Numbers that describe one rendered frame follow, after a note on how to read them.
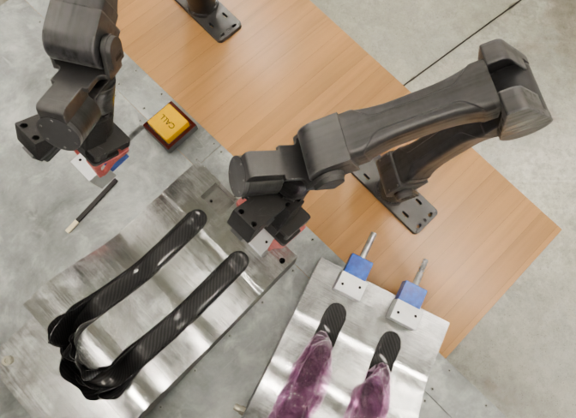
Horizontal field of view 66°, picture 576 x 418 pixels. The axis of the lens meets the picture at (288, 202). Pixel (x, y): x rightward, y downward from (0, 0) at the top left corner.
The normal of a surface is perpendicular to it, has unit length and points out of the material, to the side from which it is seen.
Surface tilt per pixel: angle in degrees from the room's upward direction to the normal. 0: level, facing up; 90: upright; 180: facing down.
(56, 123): 67
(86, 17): 12
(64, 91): 23
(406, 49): 0
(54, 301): 2
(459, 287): 0
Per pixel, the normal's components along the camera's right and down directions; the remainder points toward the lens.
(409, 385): 0.21, -0.58
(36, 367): 0.03, -0.25
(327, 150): -0.36, -0.15
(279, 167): 0.45, -0.33
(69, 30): -0.02, -0.05
